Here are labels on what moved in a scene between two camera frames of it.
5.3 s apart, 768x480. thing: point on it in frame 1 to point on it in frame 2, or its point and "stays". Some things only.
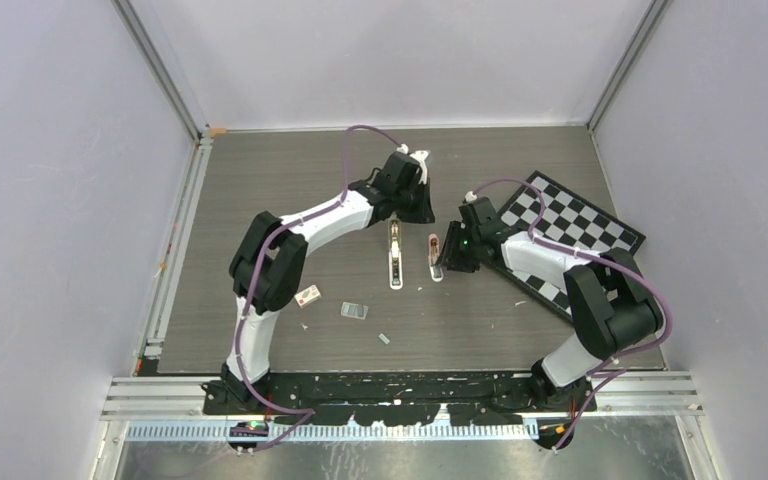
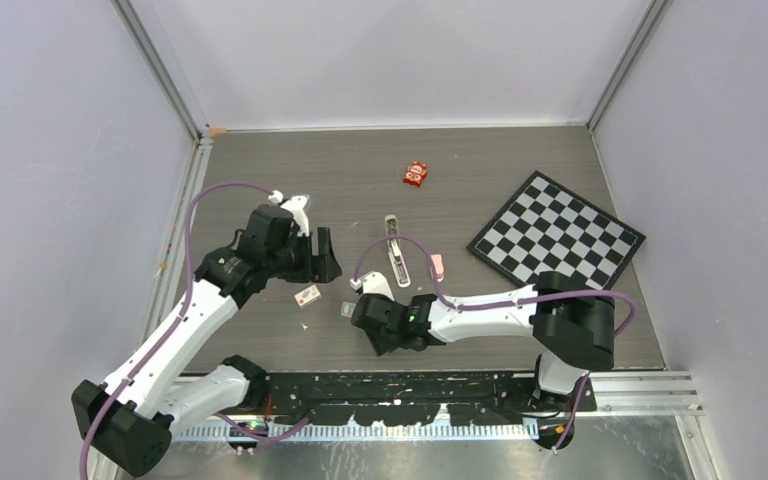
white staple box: x=308 y=296 stays
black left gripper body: x=412 y=203 to x=298 y=260
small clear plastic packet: x=354 y=310 stays
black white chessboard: x=554 y=214 stays
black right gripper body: x=461 y=251 to x=384 y=342
